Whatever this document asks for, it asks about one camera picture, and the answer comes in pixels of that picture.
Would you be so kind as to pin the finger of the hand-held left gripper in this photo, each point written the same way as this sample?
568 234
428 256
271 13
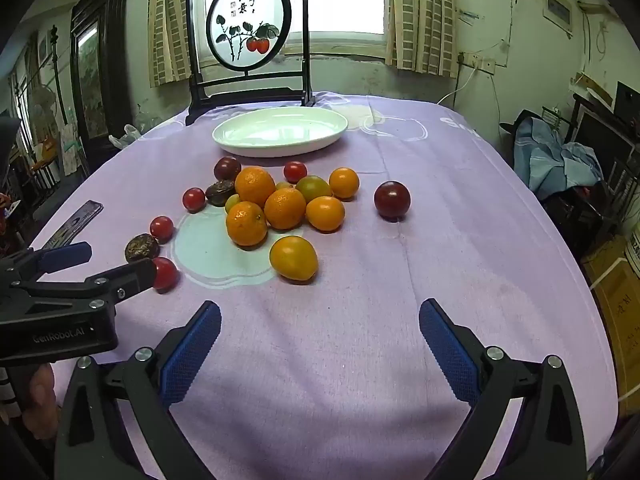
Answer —
130 280
65 256

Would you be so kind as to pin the black monitor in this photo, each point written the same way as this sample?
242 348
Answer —
605 145

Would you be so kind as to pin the purple tablecloth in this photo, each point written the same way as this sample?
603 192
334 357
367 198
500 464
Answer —
350 310

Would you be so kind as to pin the window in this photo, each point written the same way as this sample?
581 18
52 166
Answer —
340 0

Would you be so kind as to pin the dark wooden cabinet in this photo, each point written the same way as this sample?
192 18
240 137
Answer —
112 60

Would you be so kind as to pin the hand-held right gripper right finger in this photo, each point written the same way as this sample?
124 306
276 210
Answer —
447 350

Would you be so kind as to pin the smooth orange kumquat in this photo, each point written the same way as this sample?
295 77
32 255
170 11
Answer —
325 213

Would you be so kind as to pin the painted round screen black stand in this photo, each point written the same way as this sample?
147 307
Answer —
248 20

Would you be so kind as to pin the floor fan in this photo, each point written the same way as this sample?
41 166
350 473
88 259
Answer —
42 105

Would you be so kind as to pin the orange tomato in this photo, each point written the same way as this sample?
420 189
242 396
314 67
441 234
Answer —
344 182

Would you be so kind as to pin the textured orange mandarin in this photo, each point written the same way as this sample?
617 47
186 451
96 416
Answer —
255 186
246 223
285 208

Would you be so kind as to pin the checked beige curtain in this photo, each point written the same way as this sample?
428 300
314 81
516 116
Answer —
170 25
420 15

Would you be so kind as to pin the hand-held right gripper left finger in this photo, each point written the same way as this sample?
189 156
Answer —
192 355

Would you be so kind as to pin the large yellow-orange kumquat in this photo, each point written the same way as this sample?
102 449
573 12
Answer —
293 258

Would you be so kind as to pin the yellow-green longan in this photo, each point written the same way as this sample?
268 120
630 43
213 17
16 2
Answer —
230 203
282 186

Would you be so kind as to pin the white oval plate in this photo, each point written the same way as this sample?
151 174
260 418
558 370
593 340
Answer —
280 132

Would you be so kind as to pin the smartphone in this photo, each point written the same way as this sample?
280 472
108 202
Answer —
75 222

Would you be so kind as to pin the large dark red tomato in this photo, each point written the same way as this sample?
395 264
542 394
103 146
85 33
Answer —
227 168

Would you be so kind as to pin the blue cloth pile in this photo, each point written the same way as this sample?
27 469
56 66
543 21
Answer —
550 160

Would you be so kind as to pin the wall vent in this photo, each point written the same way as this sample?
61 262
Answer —
557 10

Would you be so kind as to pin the dark cloth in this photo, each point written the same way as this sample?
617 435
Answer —
517 122

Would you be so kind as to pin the red cherry tomato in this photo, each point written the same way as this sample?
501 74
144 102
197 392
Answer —
295 171
161 228
167 275
194 199

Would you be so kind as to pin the white plastic bag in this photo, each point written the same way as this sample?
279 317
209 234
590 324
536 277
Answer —
127 135

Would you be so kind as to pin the person's left hand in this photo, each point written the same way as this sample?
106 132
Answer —
42 400

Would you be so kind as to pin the white wall socket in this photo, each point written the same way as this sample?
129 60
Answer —
482 64

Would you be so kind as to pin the dark red plum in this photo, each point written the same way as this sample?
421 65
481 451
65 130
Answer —
392 200

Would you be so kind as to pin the dark brown water chestnut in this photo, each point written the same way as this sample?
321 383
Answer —
142 248
221 192

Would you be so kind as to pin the green-orange tomato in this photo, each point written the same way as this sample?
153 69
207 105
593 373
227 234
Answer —
313 187

